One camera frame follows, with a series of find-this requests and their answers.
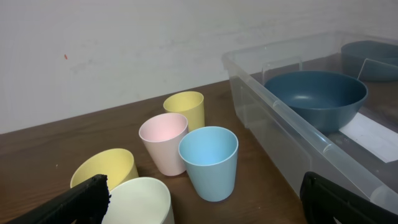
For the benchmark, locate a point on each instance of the yellow cup near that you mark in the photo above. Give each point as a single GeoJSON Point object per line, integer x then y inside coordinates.
{"type": "Point", "coordinates": [117, 164]}

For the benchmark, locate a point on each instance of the cream white cup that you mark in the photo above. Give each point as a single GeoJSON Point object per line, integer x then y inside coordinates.
{"type": "Point", "coordinates": [140, 200]}

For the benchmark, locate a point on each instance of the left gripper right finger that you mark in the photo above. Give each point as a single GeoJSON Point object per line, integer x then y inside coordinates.
{"type": "Point", "coordinates": [325, 202]}

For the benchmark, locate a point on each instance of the yellow cup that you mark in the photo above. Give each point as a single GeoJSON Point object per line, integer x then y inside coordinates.
{"type": "Point", "coordinates": [117, 164]}
{"type": "Point", "coordinates": [190, 104]}

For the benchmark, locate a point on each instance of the clear plastic storage container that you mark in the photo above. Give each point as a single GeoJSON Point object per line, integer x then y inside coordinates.
{"type": "Point", "coordinates": [293, 144]}

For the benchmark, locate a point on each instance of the yellow cup far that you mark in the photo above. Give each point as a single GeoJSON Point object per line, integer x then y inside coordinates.
{"type": "Point", "coordinates": [190, 104]}

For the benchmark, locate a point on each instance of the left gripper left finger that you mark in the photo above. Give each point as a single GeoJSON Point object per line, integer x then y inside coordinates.
{"type": "Point", "coordinates": [86, 202]}

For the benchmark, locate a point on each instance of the pink cup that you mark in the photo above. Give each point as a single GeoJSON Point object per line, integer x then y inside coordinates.
{"type": "Point", "coordinates": [161, 136]}

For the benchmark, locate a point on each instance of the blue cup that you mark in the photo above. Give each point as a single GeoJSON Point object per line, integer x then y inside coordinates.
{"type": "Point", "coordinates": [210, 156]}

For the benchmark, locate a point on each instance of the white label in container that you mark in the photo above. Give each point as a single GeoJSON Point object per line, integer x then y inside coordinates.
{"type": "Point", "coordinates": [374, 137]}

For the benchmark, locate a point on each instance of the dark blue bowl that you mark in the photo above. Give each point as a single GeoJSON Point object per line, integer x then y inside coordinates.
{"type": "Point", "coordinates": [370, 61]}
{"type": "Point", "coordinates": [326, 100]}

